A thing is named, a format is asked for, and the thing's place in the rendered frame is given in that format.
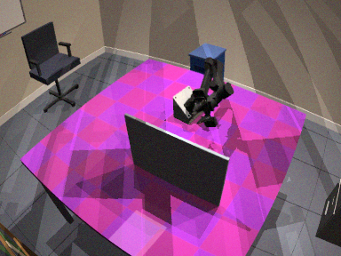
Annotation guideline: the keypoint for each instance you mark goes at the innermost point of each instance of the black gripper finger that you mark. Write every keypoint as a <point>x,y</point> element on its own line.
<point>198,103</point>
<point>205,119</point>

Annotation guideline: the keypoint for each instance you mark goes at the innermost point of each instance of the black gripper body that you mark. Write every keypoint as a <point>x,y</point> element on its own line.
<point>212,102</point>

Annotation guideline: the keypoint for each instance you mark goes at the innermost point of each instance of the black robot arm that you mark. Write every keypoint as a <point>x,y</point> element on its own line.
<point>213,69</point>

